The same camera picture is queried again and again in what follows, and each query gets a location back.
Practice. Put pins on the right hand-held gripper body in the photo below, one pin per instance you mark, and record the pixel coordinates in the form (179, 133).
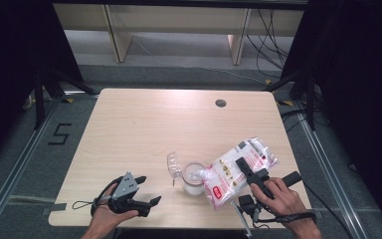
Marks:
(258, 176)

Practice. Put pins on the clear jar with beige lid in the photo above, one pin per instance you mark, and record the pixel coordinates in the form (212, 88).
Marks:
(193, 181)

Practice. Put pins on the metal floor rail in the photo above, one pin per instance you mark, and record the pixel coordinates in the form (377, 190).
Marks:
(16, 166)
(331, 176)

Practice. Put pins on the white bag with red label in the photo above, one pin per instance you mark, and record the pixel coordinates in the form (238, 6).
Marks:
(227, 172)

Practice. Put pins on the black metal stand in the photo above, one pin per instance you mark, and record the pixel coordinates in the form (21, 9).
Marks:
(308, 96)
(40, 99)

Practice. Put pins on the person's right hand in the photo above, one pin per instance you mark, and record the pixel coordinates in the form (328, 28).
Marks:
(283, 199)

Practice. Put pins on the black curtain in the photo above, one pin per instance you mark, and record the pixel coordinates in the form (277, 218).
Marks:
(10, 49)
(361, 83)

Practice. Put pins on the light wooden shelf unit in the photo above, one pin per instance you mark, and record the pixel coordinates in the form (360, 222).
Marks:
(179, 16)

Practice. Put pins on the person's left hand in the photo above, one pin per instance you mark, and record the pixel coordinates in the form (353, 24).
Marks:
(102, 217)

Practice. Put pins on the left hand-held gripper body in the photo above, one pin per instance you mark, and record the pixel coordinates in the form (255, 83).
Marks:
(127, 189)

